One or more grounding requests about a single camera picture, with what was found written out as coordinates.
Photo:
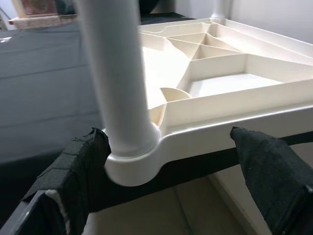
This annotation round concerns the white plastic table top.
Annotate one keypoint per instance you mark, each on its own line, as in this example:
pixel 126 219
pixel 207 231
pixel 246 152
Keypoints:
pixel 220 85

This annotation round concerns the white plastic table leg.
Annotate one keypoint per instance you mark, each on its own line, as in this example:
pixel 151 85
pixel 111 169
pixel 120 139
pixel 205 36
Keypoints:
pixel 115 73
pixel 220 8

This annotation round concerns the shiny black plastic bag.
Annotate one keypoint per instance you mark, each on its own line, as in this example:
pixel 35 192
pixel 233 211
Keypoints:
pixel 66 6

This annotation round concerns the brown printed carton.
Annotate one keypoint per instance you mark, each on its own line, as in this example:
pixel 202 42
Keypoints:
pixel 39 6

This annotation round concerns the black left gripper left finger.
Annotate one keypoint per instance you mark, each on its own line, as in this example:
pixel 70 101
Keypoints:
pixel 71 181

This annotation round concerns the black tablecloth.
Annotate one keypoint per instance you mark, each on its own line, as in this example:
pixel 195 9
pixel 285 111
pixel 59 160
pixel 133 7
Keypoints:
pixel 44 85

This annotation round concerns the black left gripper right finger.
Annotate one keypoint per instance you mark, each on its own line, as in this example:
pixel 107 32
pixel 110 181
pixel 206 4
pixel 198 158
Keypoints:
pixel 276 176

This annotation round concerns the patterned cloth covered bench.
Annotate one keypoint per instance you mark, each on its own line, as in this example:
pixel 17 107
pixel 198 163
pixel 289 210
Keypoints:
pixel 41 20

